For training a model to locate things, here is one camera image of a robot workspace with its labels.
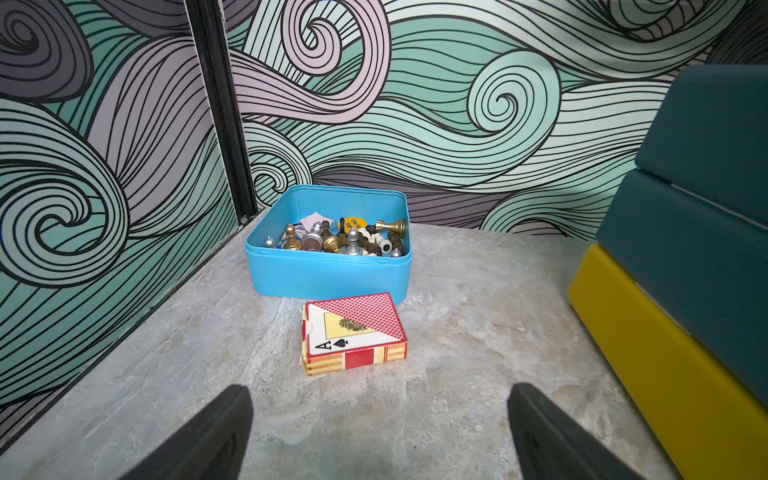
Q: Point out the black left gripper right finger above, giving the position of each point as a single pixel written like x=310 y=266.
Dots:
x=551 y=445

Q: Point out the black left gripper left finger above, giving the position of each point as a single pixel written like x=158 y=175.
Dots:
x=211 y=445

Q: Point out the teal drawer cabinet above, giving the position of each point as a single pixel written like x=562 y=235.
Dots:
x=674 y=291

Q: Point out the red playing card box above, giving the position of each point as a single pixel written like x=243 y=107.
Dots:
x=347 y=333

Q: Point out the blue plastic box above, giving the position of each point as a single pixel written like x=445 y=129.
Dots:
x=321 y=276

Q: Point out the silver chess piece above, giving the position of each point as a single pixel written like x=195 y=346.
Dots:
x=313 y=240

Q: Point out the gold chess piece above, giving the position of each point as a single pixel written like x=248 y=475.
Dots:
x=399 y=227

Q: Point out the black corner frame post left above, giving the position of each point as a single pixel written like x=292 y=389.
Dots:
x=208 y=26

